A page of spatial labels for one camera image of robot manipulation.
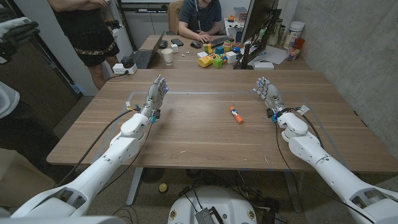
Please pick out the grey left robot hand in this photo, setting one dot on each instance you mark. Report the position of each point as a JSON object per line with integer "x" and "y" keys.
{"x": 154, "y": 96}

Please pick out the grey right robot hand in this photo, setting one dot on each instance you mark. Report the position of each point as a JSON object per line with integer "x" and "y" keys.
{"x": 271, "y": 95}

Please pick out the orange and white glue stick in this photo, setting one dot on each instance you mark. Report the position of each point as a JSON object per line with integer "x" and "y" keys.
{"x": 236, "y": 115}

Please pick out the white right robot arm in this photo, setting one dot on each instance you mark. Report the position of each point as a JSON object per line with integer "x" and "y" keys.
{"x": 311, "y": 149}

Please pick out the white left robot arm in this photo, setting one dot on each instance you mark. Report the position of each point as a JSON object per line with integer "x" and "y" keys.
{"x": 124, "y": 146}

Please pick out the flat white box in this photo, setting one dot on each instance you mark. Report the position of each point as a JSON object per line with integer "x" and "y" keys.
{"x": 263, "y": 65}

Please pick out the white paper sheet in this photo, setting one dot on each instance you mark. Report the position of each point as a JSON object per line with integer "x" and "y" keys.
{"x": 275, "y": 55}

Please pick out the black laptop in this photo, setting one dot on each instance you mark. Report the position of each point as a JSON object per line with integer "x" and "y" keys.
{"x": 143, "y": 57}

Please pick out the white paper cup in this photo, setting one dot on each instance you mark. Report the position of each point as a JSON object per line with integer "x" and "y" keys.
{"x": 168, "y": 56}

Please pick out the black power adapter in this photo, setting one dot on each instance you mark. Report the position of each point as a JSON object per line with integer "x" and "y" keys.
{"x": 127, "y": 61}

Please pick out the jar with red lid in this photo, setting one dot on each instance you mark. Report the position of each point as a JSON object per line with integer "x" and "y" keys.
{"x": 293, "y": 51}

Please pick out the small white cube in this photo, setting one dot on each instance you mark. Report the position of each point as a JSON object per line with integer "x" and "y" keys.
{"x": 174, "y": 48}

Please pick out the large white cube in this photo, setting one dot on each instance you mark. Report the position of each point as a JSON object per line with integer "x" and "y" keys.
{"x": 231, "y": 57}

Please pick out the black smartphone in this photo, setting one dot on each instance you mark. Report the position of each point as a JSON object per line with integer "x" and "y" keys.
{"x": 177, "y": 42}

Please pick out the yellow toy cylinder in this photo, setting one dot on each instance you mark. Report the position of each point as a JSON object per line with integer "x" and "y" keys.
{"x": 205, "y": 61}

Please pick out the green toy cube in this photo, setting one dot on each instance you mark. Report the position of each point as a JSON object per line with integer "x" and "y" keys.
{"x": 217, "y": 63}

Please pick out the dark tall bottle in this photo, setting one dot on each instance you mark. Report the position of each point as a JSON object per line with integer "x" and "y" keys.
{"x": 275, "y": 32}

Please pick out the white canister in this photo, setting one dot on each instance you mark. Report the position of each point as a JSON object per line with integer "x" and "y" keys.
{"x": 293, "y": 32}

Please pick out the black computer mouse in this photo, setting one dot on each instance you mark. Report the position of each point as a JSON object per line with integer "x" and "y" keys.
{"x": 196, "y": 45}

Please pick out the teal toy cube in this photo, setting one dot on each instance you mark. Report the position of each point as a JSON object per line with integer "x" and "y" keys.
{"x": 219, "y": 50}

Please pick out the yellow green block toy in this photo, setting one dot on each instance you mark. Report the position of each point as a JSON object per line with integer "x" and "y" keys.
{"x": 207, "y": 48}

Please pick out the black keyboard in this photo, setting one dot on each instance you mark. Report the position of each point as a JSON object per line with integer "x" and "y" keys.
{"x": 221, "y": 41}

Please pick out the black computer monitor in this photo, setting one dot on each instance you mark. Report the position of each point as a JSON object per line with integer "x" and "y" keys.
{"x": 258, "y": 18}

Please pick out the round black fan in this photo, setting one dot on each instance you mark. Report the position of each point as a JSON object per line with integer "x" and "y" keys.
{"x": 153, "y": 175}

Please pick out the brown office chair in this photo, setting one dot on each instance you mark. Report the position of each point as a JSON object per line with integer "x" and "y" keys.
{"x": 174, "y": 15}

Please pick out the clear storage box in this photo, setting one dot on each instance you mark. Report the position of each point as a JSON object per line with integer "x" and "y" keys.
{"x": 240, "y": 14}

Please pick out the standing person in black clothes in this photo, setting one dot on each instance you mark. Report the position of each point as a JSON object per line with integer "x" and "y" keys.
{"x": 87, "y": 34}

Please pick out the yellow ball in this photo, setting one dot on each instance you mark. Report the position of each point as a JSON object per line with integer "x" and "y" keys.
{"x": 163, "y": 188}

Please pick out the grey table leg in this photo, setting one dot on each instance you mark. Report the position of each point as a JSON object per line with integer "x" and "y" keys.
{"x": 293, "y": 193}
{"x": 134, "y": 186}

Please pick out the seated person in dark shirt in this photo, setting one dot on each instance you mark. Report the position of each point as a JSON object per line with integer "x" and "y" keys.
{"x": 199, "y": 15}

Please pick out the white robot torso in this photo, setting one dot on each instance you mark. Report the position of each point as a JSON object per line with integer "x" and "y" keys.
{"x": 224, "y": 202}

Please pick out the grey finned box on torso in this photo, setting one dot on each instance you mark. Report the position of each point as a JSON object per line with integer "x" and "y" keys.
{"x": 205, "y": 216}

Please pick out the person in white shirt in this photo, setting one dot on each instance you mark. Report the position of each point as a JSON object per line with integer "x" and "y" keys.
{"x": 7, "y": 98}

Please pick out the beige box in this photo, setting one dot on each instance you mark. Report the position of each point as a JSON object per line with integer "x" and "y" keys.
{"x": 21, "y": 180}

